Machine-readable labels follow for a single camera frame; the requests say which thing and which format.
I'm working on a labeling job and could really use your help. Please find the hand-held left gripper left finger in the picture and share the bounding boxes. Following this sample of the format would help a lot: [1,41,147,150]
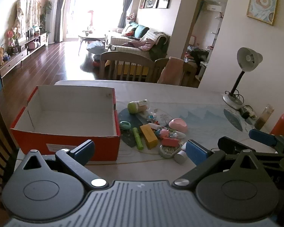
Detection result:
[15,140,109,191]

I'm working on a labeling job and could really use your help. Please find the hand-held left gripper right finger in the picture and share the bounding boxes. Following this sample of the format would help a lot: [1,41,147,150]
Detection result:
[172,140,267,191]

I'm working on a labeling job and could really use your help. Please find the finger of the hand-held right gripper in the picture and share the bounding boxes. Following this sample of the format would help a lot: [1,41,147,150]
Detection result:
[217,136,263,157]
[248,128,284,154]

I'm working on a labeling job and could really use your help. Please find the silver cylinder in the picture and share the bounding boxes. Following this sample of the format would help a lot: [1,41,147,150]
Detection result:
[175,148,188,163]

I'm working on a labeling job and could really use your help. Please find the white tube bottle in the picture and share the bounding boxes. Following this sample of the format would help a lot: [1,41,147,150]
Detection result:
[150,123,186,139]

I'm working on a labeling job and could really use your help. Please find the green metal tin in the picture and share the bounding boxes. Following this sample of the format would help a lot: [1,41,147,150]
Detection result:
[158,144,181,159]

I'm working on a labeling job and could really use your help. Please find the pink bowl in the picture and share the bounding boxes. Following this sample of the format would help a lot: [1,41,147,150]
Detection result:
[169,118,188,133]

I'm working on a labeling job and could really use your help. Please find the pink toy keychain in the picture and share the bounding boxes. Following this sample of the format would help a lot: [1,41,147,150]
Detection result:
[159,128,171,139]

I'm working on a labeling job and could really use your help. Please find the red cardboard box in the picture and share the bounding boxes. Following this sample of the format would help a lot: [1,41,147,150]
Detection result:
[10,85,121,162]

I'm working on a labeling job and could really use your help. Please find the yellow carton box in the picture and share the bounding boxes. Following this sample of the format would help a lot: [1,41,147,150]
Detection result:
[140,124,158,149]

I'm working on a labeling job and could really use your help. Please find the green tube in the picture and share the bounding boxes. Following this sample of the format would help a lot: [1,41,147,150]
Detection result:
[132,128,145,150]

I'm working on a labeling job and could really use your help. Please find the brown glass jar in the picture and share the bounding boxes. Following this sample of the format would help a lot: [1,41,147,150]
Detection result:
[254,104,274,130]

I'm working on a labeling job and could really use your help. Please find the orange bottle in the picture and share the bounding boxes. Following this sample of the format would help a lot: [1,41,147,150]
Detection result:
[270,106,284,136]

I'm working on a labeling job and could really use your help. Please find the black power adapter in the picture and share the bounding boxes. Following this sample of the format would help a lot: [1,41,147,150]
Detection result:
[241,106,256,120]

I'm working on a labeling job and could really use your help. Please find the green-lid toothpick jar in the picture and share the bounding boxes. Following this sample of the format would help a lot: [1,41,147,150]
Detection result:
[127,99,150,114]

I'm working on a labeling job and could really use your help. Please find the white desk lamp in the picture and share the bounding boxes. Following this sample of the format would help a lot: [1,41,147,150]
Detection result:
[222,47,264,110]

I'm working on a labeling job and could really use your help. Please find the wooden dining chair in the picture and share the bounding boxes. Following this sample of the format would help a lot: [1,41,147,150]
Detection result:
[154,58,197,87]
[99,51,157,83]
[0,98,20,208]

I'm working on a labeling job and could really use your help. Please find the pink cloth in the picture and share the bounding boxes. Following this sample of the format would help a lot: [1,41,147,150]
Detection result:
[158,57,184,86]

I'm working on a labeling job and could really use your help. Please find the grey floor cushion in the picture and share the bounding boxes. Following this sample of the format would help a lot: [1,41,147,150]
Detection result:
[86,41,105,54]

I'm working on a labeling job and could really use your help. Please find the beige sofa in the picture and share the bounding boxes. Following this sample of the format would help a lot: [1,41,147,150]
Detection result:
[108,21,171,60]

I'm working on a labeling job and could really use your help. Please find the white coffee table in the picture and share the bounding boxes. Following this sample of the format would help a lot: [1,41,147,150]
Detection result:
[78,31,106,55]

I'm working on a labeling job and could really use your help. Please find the wooden tv cabinet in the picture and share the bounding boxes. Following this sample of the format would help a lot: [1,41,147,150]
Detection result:
[0,31,49,78]

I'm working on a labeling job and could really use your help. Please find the reddish quilt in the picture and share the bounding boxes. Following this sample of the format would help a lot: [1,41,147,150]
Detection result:
[122,38,157,52]

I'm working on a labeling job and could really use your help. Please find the teal cushion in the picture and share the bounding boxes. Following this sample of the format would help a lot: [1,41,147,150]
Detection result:
[134,25,150,39]

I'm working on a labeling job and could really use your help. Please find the white floor air conditioner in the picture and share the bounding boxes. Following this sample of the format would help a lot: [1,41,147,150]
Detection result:
[48,0,60,44]

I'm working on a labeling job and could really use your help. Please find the green house plant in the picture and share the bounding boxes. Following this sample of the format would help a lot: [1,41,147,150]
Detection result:
[40,1,53,33]

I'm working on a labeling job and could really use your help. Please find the hanging light clothes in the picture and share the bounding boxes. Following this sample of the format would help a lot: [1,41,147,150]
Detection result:
[14,0,42,37]

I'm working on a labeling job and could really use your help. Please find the grey curtain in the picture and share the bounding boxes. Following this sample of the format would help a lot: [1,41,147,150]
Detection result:
[118,0,139,29]

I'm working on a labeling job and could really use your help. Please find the gold framed wall picture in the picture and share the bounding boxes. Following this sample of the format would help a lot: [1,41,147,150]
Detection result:
[246,0,280,26]

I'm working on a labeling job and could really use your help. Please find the white wall air conditioner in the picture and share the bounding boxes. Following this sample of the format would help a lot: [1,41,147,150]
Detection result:
[205,3,223,12]

